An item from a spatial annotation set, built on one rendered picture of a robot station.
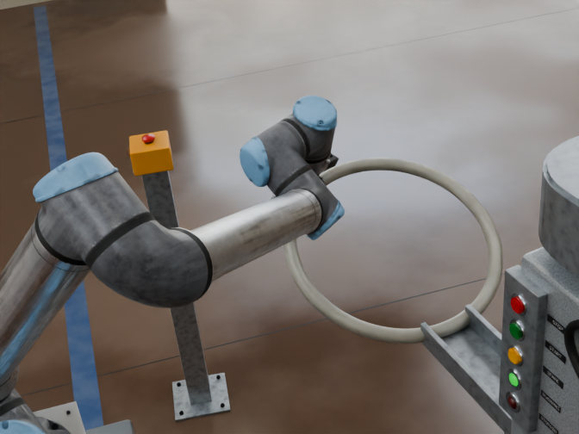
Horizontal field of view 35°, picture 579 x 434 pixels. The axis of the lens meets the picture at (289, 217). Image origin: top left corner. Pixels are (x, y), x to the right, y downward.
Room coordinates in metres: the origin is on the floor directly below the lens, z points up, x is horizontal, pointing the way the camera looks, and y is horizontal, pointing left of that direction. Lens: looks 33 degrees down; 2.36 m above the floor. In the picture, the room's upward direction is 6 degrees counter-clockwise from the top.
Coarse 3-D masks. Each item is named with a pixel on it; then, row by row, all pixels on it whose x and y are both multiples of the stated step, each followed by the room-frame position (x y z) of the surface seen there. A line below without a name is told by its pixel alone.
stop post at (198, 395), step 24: (144, 144) 2.43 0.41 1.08; (168, 144) 2.42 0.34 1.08; (144, 168) 2.39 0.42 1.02; (168, 168) 2.39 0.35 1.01; (168, 192) 2.41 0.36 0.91; (168, 216) 2.41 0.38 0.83; (192, 312) 2.41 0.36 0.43; (192, 336) 2.41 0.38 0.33; (192, 360) 2.41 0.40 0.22; (192, 384) 2.41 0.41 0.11; (216, 384) 2.50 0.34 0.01; (192, 408) 2.39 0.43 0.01; (216, 408) 2.37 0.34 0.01
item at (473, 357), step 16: (480, 320) 1.41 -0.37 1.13; (432, 336) 1.38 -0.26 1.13; (448, 336) 1.42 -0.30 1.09; (464, 336) 1.42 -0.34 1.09; (480, 336) 1.41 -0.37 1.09; (496, 336) 1.36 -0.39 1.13; (432, 352) 1.38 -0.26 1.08; (448, 352) 1.33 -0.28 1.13; (464, 352) 1.37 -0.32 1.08; (480, 352) 1.37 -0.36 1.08; (496, 352) 1.36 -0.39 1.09; (448, 368) 1.33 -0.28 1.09; (464, 368) 1.28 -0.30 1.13; (480, 368) 1.32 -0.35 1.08; (496, 368) 1.32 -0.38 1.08; (464, 384) 1.27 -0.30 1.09; (480, 384) 1.24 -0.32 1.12; (496, 384) 1.27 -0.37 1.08; (480, 400) 1.23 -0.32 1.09; (496, 400) 1.19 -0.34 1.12; (496, 416) 1.18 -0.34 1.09
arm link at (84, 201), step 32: (96, 160) 1.13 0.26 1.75; (64, 192) 1.08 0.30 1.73; (96, 192) 1.08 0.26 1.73; (128, 192) 1.10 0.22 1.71; (64, 224) 1.07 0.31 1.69; (96, 224) 1.05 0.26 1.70; (128, 224) 1.05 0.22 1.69; (32, 256) 1.10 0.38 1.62; (64, 256) 1.07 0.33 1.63; (96, 256) 1.02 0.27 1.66; (0, 288) 1.15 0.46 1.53; (32, 288) 1.11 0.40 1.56; (64, 288) 1.11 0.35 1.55; (0, 320) 1.14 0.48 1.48; (32, 320) 1.13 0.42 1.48; (0, 352) 1.16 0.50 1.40; (0, 384) 1.21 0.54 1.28
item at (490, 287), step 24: (336, 168) 1.81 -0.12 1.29; (360, 168) 1.82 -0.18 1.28; (384, 168) 1.83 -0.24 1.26; (408, 168) 1.83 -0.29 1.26; (432, 168) 1.82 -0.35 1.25; (456, 192) 1.76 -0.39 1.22; (480, 216) 1.70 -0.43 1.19; (288, 264) 1.57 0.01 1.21; (312, 288) 1.51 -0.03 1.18; (336, 312) 1.46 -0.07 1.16; (480, 312) 1.46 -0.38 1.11; (384, 336) 1.41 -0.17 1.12; (408, 336) 1.41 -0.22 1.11
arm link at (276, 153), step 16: (272, 128) 1.60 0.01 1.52; (288, 128) 1.59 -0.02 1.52; (256, 144) 1.55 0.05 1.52; (272, 144) 1.55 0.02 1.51; (288, 144) 1.56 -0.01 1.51; (304, 144) 1.58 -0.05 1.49; (240, 160) 1.57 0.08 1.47; (256, 160) 1.52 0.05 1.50; (272, 160) 1.53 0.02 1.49; (288, 160) 1.53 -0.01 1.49; (304, 160) 1.55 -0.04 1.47; (256, 176) 1.53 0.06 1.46; (272, 176) 1.52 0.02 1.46; (288, 176) 1.51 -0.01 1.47; (272, 192) 1.52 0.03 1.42
